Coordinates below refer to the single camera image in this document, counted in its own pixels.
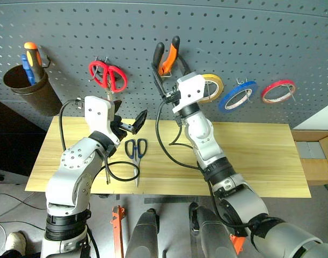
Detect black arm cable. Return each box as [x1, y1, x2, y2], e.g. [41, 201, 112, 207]
[155, 99, 252, 232]
[59, 98, 140, 187]

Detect metal scissors peg hook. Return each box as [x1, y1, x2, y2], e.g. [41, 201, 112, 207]
[88, 55, 109, 82]

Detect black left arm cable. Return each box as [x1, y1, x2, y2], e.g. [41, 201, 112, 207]
[59, 98, 140, 187]

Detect orange bar clamp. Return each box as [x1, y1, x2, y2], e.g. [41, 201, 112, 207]
[110, 205, 126, 258]

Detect dark grey rounded shape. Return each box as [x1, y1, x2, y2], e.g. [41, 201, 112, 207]
[125, 207, 161, 258]
[188, 202, 237, 258]

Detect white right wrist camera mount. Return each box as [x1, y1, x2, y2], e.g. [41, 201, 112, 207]
[172, 73, 206, 114]

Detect metal blue tape hook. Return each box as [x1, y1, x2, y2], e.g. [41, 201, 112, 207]
[236, 77, 254, 103]

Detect orange black pliers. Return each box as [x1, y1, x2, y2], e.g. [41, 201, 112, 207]
[151, 35, 181, 77]

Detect metal red tape hook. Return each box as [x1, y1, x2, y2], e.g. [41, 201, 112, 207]
[280, 83, 298, 103]

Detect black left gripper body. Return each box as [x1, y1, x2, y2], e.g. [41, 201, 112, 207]
[108, 114, 134, 140]

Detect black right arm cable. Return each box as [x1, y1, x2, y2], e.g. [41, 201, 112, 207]
[155, 99, 252, 232]

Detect small orange plastic piece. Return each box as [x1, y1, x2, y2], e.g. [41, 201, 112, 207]
[229, 233, 247, 255]

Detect blue tape roll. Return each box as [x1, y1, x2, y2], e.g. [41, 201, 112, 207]
[217, 80, 259, 113]

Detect yellow tape roll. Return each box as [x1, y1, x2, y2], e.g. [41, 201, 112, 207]
[198, 74, 224, 105]

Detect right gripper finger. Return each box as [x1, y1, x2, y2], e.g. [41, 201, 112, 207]
[151, 62, 171, 99]
[177, 55, 193, 79]

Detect grey perforated pegboard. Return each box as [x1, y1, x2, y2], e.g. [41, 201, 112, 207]
[0, 0, 328, 130]

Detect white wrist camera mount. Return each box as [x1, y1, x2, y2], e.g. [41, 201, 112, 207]
[83, 95, 121, 146]
[172, 73, 206, 114]

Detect brown cylindrical tool cup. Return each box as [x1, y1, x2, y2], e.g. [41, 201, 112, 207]
[3, 64, 63, 117]

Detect white shoe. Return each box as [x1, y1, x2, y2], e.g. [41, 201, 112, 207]
[5, 231, 27, 256]

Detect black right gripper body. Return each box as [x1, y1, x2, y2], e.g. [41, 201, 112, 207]
[163, 85, 182, 106]

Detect blue handled screwdriver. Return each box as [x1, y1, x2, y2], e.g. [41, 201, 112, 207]
[20, 54, 37, 87]

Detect blue black scissors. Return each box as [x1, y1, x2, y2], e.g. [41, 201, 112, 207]
[124, 138, 148, 188]

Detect thin floor cable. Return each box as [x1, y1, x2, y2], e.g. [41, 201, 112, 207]
[0, 191, 48, 232]

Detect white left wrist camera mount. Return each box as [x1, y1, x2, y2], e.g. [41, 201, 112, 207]
[83, 95, 121, 146]

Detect orange black screwdriver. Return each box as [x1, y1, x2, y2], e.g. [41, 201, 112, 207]
[24, 41, 45, 83]

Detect red handled scissors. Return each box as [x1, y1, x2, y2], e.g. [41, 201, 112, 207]
[88, 60, 128, 102]

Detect brown cardboard box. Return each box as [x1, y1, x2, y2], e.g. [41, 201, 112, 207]
[290, 130, 328, 187]

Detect red tape roll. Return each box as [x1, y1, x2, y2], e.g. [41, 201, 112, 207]
[261, 78, 297, 105]

